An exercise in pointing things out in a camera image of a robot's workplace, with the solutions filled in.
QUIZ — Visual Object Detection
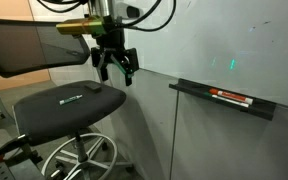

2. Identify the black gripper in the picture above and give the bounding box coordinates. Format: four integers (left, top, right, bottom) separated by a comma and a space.
90, 15, 140, 87

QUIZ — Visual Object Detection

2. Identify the green whiteboard marker white cap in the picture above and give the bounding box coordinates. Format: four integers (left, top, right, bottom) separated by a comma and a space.
59, 94, 84, 106

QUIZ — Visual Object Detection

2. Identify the black fabric chair seat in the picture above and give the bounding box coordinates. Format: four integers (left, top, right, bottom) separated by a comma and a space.
13, 79, 128, 147

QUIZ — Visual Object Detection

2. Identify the chair wheeled base with column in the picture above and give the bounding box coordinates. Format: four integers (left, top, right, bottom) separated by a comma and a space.
50, 129, 135, 180

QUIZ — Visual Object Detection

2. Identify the black mesh chair backrest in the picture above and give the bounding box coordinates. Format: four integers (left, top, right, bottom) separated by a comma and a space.
0, 18, 105, 84

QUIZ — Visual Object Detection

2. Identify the large white whiteboard panel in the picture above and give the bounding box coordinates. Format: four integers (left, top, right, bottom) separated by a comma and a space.
80, 0, 288, 111

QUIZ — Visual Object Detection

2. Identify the red whiteboard marker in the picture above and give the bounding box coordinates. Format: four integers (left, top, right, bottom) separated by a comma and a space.
209, 88, 254, 105

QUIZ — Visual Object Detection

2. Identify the green white marker in tray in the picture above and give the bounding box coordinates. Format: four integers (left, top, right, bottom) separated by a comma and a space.
203, 92, 251, 109

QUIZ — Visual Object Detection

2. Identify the black marker tray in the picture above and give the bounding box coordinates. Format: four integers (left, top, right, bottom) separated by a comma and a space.
169, 78, 278, 122

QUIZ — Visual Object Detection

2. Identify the black perforated table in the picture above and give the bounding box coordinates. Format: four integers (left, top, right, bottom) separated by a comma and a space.
0, 133, 47, 180

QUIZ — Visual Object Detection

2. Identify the yellow wrist camera block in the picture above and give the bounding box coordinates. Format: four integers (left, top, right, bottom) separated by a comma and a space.
56, 15, 108, 36

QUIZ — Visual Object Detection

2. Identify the chrome chair foot ring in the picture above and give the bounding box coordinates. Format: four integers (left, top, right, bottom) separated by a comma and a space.
41, 132, 118, 180

